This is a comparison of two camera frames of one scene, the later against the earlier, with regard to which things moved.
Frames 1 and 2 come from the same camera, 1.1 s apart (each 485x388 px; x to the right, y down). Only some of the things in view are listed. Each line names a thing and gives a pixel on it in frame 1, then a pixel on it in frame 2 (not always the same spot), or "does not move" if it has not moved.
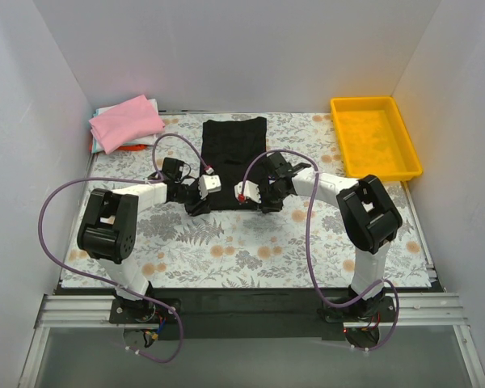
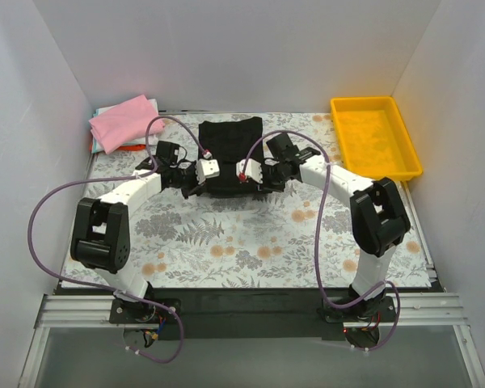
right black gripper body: x=267 y=198 → x=267 y=183
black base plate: x=246 y=314 does not move
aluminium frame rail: x=94 y=312 does not move
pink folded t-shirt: x=124 y=124 does not move
